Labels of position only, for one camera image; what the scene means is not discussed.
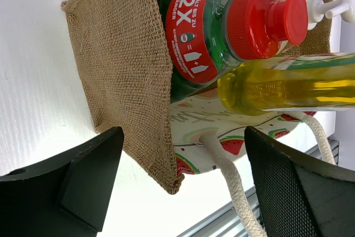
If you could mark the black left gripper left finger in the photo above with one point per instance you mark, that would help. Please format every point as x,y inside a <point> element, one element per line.
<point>65,195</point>

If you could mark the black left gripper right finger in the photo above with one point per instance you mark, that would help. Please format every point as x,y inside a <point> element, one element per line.
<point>299,195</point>

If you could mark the yellow dish soap bottle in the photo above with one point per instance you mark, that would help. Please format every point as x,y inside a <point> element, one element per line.
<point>318,82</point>

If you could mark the burlap watermelon canvas bag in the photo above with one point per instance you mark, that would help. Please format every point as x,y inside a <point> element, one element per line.
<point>125,70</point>

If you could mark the white pump soap dispenser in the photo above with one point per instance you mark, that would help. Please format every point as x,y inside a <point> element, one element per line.
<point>318,9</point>

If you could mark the green dish soap bottle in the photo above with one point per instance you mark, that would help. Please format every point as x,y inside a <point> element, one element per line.
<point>208,38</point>

